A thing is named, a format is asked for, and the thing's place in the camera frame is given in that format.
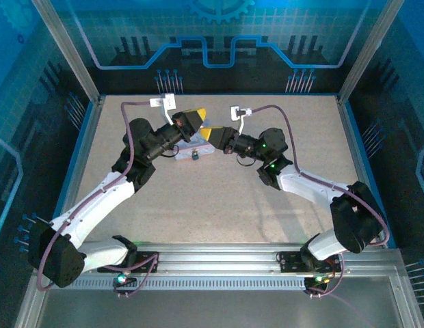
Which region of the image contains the grey padlock holder block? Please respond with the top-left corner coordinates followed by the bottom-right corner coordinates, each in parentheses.
top-left (174, 118), bottom-right (215, 162)

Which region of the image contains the black connector with green light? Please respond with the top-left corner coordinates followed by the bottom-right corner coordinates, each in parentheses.
top-left (303, 273), bottom-right (332, 299)
top-left (111, 272), bottom-right (138, 299)

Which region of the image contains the grey metal front panel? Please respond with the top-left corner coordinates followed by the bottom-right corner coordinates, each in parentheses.
top-left (13, 276), bottom-right (424, 328)

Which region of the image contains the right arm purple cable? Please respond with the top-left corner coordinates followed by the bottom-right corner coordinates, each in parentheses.
top-left (251, 104), bottom-right (392, 300)

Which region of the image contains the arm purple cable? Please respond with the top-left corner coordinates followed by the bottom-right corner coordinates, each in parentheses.
top-left (36, 100), bottom-right (161, 299)
top-left (251, 104), bottom-right (392, 300)

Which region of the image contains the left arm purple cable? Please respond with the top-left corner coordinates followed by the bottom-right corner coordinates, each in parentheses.
top-left (36, 100), bottom-right (161, 299)

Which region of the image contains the aluminium table side rail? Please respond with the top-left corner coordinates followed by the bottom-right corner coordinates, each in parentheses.
top-left (49, 95), bottom-right (106, 240)
top-left (336, 95), bottom-right (390, 249)

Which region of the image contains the aluminium frame post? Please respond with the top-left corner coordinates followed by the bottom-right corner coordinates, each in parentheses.
top-left (337, 0), bottom-right (406, 104)
top-left (30, 0), bottom-right (103, 104)

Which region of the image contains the aluminium mounting rail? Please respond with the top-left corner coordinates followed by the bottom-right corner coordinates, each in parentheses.
top-left (73, 241), bottom-right (403, 279)

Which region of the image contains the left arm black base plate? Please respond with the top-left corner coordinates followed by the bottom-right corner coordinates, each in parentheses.
top-left (96, 251), bottom-right (161, 274)

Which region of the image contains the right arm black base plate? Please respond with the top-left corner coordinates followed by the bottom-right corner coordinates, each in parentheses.
top-left (278, 250), bottom-right (343, 274)

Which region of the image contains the slotted grey cable duct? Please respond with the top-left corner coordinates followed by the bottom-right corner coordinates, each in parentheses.
top-left (65, 275), bottom-right (324, 292)

